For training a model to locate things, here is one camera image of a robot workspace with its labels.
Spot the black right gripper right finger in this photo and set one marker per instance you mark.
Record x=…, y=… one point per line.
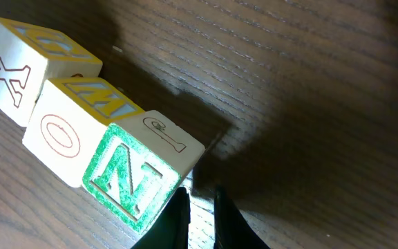
x=231, y=229

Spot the green N wooden block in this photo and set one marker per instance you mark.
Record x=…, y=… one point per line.
x=139, y=163

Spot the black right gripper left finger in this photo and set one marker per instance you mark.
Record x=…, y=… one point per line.
x=170, y=230

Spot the blue sided X wooden block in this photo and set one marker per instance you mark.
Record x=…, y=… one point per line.
x=31, y=54

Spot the yellow sided O wooden block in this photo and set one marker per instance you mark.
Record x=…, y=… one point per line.
x=69, y=119

